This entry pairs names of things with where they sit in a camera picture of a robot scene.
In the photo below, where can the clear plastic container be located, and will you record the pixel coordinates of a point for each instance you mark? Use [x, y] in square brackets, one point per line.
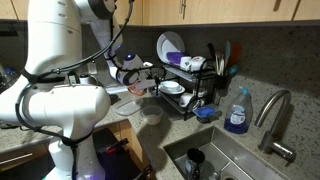
[152, 111]

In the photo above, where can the stainless steel sink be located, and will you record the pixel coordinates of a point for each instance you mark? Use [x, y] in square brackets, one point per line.
[240, 156]

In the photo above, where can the clear plastic lid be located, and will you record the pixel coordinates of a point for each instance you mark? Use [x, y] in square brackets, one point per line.
[128, 107]

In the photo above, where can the red spatula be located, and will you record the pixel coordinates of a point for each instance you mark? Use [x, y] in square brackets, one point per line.
[235, 53]

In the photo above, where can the wooden spoon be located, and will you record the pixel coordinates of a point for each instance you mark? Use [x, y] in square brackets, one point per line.
[217, 65]

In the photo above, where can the plain white mug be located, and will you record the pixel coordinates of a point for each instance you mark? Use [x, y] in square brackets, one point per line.
[185, 62]

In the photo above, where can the purple bowl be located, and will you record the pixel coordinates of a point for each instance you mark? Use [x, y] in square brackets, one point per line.
[173, 58]

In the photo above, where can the white ceramic cup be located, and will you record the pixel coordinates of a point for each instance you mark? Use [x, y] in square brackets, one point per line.
[197, 63]

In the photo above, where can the black utensil holder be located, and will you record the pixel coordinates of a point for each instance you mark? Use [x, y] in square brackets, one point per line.
[222, 81]

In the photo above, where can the black round cap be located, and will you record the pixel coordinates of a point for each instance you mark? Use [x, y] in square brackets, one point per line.
[115, 98]

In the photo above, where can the black spatula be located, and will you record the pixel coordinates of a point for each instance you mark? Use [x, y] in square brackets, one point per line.
[211, 51]

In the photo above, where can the large white round plate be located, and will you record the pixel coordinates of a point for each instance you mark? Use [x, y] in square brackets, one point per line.
[170, 41]

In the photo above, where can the white paper sheet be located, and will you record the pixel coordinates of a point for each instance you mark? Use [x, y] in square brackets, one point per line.
[116, 89]

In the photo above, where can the teal spatula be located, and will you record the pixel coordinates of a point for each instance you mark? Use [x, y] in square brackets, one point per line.
[227, 50]

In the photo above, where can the white wall outlet plate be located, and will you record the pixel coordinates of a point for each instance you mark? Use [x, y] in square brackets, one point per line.
[92, 68]

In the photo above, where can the blue sponge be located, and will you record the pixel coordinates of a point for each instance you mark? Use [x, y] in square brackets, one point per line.
[204, 111]
[217, 114]

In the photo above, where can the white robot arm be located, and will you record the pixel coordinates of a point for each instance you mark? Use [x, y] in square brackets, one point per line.
[66, 103]

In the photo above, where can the steel kitchen faucet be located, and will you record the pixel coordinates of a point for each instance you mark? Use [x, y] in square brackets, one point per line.
[268, 143]

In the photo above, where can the black cup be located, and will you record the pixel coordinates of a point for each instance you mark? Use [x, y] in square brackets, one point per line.
[194, 163]

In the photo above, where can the red black clamp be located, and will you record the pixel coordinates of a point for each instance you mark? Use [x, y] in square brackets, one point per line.
[115, 148]

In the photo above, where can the white shallow plate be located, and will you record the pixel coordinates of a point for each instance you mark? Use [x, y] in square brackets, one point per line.
[174, 91]

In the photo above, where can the wooden base cabinet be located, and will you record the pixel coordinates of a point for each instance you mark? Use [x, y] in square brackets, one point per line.
[128, 133]

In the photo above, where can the blue dish soap bottle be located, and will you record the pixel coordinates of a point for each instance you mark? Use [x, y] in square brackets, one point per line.
[237, 116]

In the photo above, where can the white mug yellow print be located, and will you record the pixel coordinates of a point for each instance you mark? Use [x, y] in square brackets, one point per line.
[186, 99]

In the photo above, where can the wooden wall cabinets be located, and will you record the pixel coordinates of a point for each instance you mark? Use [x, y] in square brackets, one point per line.
[233, 11]

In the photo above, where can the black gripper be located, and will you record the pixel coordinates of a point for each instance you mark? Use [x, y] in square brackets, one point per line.
[151, 74]

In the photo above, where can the grey plastic drip tray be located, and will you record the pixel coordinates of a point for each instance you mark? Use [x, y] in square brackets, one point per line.
[171, 101]
[181, 74]

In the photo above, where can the wooden spatula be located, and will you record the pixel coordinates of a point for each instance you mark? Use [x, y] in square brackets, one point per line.
[222, 66]

